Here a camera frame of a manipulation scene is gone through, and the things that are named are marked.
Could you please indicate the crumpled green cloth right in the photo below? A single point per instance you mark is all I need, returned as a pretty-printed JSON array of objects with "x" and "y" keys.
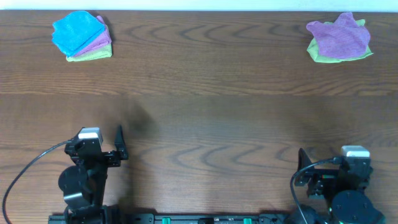
[{"x": 317, "y": 56}]

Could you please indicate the blue microfibre cloth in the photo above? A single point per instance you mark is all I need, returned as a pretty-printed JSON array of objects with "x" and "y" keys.
[{"x": 76, "y": 31}]

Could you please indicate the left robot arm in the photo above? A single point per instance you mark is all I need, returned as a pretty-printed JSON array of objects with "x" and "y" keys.
[{"x": 83, "y": 184}]

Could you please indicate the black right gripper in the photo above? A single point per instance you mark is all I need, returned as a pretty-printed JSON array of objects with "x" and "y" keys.
[{"x": 322, "y": 178}]

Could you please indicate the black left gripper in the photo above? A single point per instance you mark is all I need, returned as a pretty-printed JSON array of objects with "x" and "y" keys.
[{"x": 101, "y": 157}]

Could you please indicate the folded purple cloth left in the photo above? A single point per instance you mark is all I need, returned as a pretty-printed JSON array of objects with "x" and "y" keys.
[{"x": 101, "y": 40}]

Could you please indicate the folded green cloth left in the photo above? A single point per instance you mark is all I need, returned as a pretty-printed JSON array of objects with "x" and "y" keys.
[{"x": 103, "y": 52}]

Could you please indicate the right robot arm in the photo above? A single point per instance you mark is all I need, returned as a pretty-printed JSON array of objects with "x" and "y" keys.
[{"x": 341, "y": 181}]

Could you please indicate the crumpled purple cloth right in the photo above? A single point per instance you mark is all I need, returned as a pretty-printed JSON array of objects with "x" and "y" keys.
[{"x": 340, "y": 37}]

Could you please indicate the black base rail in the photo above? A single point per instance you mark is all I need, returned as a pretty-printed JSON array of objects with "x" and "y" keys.
[{"x": 148, "y": 218}]

